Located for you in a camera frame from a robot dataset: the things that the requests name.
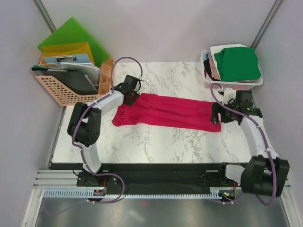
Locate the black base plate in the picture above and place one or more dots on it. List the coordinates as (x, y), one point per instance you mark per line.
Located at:
(176, 166)

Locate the left aluminium corner post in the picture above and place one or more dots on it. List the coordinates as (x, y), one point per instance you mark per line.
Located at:
(45, 15)

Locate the aluminium corner post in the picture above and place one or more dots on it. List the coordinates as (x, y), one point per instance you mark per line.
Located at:
(45, 15)
(266, 23)

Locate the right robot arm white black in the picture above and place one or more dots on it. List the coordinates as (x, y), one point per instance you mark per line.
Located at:
(266, 173)

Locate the green t shirt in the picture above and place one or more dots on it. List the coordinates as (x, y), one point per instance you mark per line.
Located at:
(237, 64)

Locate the peach perforated file organizer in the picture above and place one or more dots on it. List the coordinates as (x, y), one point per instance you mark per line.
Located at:
(65, 96)

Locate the blue clipboard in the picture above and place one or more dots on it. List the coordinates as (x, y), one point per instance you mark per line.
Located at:
(73, 58)

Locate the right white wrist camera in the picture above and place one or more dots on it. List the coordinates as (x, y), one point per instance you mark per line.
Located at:
(227, 94)

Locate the beige t shirt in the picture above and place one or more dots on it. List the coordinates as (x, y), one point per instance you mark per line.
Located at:
(213, 67)

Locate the right aluminium corner post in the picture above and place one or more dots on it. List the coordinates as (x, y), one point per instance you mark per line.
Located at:
(266, 23)

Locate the white paper documents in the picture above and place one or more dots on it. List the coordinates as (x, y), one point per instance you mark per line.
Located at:
(92, 71)

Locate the yellow plastic folder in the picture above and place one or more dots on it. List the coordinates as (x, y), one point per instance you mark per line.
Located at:
(67, 49)

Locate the green plastic folder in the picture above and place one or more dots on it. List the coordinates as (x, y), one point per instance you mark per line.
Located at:
(72, 31)

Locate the aluminium frame rail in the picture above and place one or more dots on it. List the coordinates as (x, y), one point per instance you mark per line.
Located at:
(56, 177)

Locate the pink red t shirt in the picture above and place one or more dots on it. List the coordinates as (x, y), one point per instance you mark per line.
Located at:
(167, 111)

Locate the white slotted cable duct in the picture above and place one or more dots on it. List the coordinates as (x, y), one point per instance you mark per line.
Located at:
(97, 194)

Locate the black folder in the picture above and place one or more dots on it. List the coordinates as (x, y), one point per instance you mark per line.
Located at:
(76, 80)

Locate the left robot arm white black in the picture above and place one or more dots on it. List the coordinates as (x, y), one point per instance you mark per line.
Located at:
(85, 125)

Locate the black t shirt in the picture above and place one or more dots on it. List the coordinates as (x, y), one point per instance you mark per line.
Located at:
(208, 68)

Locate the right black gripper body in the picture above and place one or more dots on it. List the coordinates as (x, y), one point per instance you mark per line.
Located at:
(227, 115)

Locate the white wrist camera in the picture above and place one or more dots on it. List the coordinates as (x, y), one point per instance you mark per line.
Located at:
(227, 94)
(143, 86)

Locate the white plastic laundry basket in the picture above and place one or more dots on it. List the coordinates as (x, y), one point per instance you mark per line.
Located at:
(242, 85)

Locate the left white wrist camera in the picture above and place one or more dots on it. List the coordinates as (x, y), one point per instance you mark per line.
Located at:
(143, 86)

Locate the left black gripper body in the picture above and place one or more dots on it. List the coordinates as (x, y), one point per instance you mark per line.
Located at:
(135, 94)

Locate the white t shirt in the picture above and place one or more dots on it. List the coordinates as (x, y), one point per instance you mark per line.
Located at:
(238, 45)

